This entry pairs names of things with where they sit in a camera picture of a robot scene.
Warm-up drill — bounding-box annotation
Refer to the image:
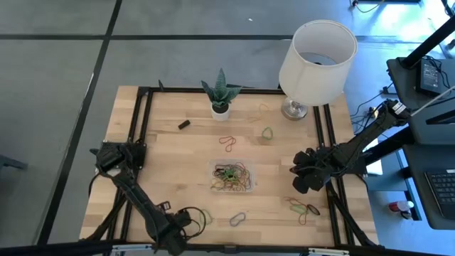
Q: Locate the black floor cable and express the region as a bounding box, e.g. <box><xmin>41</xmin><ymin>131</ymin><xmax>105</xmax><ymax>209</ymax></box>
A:
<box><xmin>350</xmin><ymin>81</ymin><xmax>395</xmax><ymax>133</ymax></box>
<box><xmin>350</xmin><ymin>0</ymin><xmax>387</xmax><ymax>14</ymax></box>

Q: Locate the silver lamp base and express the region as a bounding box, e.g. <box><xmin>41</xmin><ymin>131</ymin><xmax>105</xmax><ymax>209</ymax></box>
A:
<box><xmin>281</xmin><ymin>95</ymin><xmax>309</xmax><ymax>121</ymax></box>

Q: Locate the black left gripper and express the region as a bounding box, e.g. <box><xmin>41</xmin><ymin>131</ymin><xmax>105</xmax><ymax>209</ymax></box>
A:
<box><xmin>153</xmin><ymin>212</ymin><xmax>193</xmax><ymax>256</ymax></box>

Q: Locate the silver aluminium bracket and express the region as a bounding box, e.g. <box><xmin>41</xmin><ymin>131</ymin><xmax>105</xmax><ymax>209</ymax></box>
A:
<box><xmin>112</xmin><ymin>243</ymin><xmax>153</xmax><ymax>254</ymax></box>
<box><xmin>308</xmin><ymin>247</ymin><xmax>350</xmax><ymax>256</ymax></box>

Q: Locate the black computer keyboard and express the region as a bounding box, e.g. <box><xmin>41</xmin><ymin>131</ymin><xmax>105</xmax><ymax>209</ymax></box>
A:
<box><xmin>424</xmin><ymin>169</ymin><xmax>455</xmax><ymax>220</ymax></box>

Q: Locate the white lamp shade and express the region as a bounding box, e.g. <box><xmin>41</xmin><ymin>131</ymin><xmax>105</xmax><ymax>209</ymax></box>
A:
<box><xmin>278</xmin><ymin>19</ymin><xmax>359</xmax><ymax>107</ymax></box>

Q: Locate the yellow rubber band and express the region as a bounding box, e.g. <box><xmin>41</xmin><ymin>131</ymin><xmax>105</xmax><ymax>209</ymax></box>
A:
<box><xmin>247</xmin><ymin>102</ymin><xmax>270</xmax><ymax>124</ymax></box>

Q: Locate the black office desk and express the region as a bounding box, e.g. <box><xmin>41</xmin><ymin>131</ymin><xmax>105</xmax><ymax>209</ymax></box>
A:
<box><xmin>386</xmin><ymin>56</ymin><xmax>455</xmax><ymax>126</ymax></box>
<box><xmin>402</xmin><ymin>124</ymin><xmax>455</xmax><ymax>230</ymax></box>

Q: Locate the blue rubber band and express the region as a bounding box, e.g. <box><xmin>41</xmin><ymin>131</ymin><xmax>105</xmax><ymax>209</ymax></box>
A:
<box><xmin>229</xmin><ymin>212</ymin><xmax>247</xmax><ymax>228</ymax></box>

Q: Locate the white plant pot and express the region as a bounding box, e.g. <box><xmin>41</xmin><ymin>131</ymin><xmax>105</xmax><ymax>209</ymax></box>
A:
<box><xmin>210</xmin><ymin>102</ymin><xmax>232</xmax><ymax>122</ymax></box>

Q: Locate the clear plastic bin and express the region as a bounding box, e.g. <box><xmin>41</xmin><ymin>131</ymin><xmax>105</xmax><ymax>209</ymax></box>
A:
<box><xmin>206</xmin><ymin>157</ymin><xmax>256</xmax><ymax>193</ymax></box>

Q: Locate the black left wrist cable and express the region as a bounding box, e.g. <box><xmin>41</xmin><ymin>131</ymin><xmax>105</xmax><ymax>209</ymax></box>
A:
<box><xmin>181</xmin><ymin>206</ymin><xmax>208</xmax><ymax>240</ymax></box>

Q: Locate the white cable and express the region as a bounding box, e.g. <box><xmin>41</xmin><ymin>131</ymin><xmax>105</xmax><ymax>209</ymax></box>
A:
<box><xmin>408</xmin><ymin>85</ymin><xmax>455</xmax><ymax>115</ymax></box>

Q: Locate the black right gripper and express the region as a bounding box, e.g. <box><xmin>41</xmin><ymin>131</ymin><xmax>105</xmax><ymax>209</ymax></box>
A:
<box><xmin>289</xmin><ymin>150</ymin><xmax>332</xmax><ymax>195</ymax></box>

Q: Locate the red white bottle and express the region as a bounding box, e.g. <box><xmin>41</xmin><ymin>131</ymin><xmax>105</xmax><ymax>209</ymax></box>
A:
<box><xmin>388</xmin><ymin>201</ymin><xmax>415</xmax><ymax>220</ymax></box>

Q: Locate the black power box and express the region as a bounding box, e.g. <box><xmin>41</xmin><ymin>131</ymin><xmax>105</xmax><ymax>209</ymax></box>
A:
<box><xmin>415</xmin><ymin>58</ymin><xmax>444</xmax><ymax>97</ymax></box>

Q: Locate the green snake plant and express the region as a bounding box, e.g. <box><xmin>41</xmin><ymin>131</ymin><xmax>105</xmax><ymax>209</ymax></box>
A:
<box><xmin>200</xmin><ymin>68</ymin><xmax>243</xmax><ymax>110</ymax></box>

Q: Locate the black diagonal pole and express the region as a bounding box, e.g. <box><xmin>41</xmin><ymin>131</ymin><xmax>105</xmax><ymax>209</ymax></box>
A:
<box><xmin>401</xmin><ymin>16</ymin><xmax>455</xmax><ymax>69</ymax></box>

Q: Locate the red rubber band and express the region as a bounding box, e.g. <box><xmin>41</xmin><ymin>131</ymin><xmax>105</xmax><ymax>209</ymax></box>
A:
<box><xmin>219</xmin><ymin>135</ymin><xmax>237</xmax><ymax>153</ymax></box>
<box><xmin>286</xmin><ymin>197</ymin><xmax>309</xmax><ymax>225</ymax></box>

